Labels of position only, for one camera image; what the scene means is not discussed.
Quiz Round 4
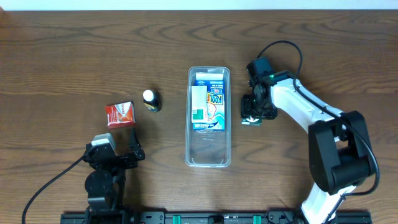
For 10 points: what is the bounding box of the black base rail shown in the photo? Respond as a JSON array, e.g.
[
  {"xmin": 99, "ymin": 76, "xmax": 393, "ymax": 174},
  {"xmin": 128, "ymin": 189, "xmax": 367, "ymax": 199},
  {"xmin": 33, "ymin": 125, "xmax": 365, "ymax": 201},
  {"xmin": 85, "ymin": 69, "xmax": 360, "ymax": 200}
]
[{"xmin": 60, "ymin": 210, "xmax": 373, "ymax": 224}]

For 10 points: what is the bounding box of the red Panadol box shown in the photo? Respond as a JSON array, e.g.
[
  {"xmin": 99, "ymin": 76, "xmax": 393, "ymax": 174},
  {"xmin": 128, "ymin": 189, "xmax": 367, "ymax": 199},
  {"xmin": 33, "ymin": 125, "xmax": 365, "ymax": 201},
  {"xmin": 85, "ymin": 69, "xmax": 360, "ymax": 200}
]
[{"xmin": 104, "ymin": 101, "xmax": 136, "ymax": 129}]

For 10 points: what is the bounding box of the blue Kool Fever box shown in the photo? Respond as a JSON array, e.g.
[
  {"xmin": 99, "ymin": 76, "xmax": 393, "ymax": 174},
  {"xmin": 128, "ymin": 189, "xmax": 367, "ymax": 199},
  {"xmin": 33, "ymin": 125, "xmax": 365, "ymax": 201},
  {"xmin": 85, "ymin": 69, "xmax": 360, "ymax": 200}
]
[{"xmin": 192, "ymin": 80, "xmax": 225, "ymax": 131}]

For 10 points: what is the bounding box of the clear plastic container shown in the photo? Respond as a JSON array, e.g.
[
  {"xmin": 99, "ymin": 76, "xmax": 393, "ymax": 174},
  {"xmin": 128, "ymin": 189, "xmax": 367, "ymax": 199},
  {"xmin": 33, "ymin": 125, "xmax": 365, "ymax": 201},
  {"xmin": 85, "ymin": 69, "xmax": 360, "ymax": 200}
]
[{"xmin": 185, "ymin": 67, "xmax": 231, "ymax": 168}]

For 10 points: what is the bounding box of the white green medicine box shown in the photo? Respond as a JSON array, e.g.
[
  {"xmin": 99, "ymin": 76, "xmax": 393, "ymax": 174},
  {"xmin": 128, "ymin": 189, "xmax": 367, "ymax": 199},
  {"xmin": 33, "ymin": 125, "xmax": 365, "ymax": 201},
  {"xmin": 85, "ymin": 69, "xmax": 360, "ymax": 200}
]
[{"xmin": 191, "ymin": 86, "xmax": 208, "ymax": 123}]

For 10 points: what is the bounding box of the dark Woods syrup bottle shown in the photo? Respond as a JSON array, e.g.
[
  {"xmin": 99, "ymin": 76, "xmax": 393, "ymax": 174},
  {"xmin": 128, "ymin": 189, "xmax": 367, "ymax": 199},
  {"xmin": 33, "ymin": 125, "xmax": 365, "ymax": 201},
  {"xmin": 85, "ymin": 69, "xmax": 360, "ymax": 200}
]
[{"xmin": 143, "ymin": 90, "xmax": 161, "ymax": 113}]

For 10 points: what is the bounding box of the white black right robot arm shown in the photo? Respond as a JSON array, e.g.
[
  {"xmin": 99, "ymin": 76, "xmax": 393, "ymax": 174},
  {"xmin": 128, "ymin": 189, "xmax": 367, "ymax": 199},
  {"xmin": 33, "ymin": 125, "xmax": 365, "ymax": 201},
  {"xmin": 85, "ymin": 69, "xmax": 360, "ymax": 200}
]
[{"xmin": 241, "ymin": 70, "xmax": 380, "ymax": 223}]

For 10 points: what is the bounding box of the dark green round-logo box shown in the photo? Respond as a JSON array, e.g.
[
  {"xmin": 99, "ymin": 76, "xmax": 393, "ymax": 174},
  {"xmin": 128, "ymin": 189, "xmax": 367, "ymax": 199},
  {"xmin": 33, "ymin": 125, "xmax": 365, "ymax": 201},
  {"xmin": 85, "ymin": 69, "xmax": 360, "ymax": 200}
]
[{"xmin": 241, "ymin": 116, "xmax": 262, "ymax": 126}]

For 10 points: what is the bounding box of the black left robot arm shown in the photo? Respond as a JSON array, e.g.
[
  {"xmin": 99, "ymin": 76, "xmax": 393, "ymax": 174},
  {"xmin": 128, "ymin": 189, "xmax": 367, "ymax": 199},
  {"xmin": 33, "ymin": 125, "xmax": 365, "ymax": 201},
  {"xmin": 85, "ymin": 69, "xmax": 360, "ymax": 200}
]
[{"xmin": 83, "ymin": 129, "xmax": 145, "ymax": 223}]

